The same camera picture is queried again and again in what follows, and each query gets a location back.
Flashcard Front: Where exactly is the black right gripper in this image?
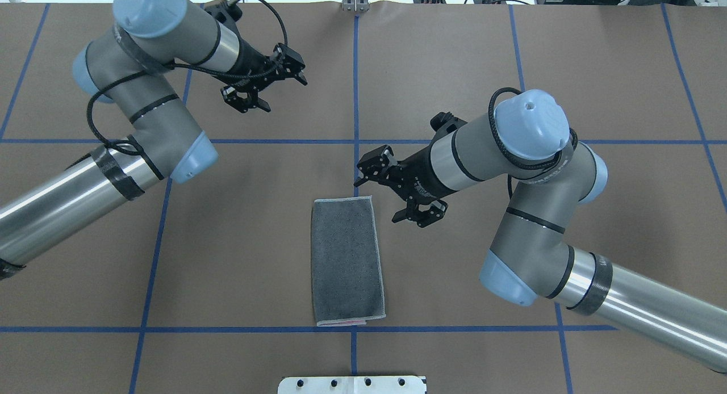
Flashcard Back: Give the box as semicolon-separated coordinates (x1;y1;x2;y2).
353;145;455;228

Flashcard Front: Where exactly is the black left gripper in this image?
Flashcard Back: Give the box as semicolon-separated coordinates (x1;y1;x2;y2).
220;39;307;113

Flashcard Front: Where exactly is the pink square towel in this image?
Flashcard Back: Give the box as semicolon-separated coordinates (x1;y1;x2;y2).
311;196;387;327

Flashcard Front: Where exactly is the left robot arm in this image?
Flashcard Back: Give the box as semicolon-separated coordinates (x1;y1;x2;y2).
1;0;307;279

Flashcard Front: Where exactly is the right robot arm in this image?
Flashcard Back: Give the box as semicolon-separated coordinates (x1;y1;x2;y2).
354;87;726;374

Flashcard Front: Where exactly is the brown paper table cover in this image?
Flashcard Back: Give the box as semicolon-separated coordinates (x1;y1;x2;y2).
2;2;725;393

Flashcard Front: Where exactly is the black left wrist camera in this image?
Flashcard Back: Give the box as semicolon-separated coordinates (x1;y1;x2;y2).
203;0;243;25

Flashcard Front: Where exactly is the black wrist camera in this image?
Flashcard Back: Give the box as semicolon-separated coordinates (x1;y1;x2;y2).
429;112;467;136
203;0;243;25

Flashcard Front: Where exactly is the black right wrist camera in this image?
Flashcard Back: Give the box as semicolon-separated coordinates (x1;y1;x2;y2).
429;112;467;136

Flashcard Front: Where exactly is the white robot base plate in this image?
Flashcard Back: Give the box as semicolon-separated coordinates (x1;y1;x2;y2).
277;375;428;393

